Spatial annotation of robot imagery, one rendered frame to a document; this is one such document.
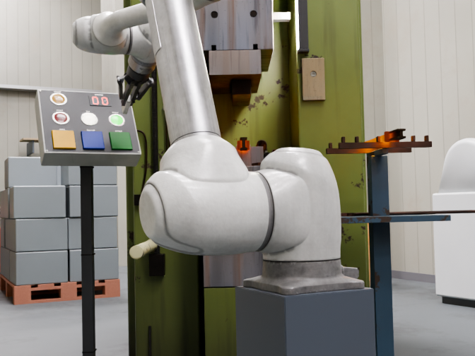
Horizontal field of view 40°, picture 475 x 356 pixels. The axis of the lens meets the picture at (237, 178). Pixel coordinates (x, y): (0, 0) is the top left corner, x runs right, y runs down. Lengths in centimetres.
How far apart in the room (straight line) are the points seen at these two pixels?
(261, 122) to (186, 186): 189
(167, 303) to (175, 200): 157
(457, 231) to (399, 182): 193
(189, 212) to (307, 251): 25
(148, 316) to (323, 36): 133
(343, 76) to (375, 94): 437
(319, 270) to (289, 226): 10
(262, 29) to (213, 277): 96
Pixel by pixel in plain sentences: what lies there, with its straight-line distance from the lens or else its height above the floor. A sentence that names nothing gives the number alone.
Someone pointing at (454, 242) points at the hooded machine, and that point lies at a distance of 516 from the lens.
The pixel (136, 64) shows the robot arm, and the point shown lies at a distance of 213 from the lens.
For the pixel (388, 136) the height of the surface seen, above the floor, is 98.
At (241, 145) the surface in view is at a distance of 251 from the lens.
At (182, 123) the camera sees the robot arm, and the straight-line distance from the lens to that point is 126.
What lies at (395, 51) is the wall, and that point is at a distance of 711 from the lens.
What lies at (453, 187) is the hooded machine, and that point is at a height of 87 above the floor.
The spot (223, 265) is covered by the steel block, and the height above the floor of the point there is 55.
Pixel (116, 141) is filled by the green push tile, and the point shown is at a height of 100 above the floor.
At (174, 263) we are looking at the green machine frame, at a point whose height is 55.
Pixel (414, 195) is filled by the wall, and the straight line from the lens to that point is 678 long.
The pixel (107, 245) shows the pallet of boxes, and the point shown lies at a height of 45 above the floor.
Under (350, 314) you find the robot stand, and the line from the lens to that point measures 128.
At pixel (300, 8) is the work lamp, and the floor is 155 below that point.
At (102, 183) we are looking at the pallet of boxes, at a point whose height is 100.
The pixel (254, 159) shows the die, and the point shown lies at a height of 94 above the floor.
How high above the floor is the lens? 76
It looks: 3 degrees up
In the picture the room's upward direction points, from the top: 1 degrees counter-clockwise
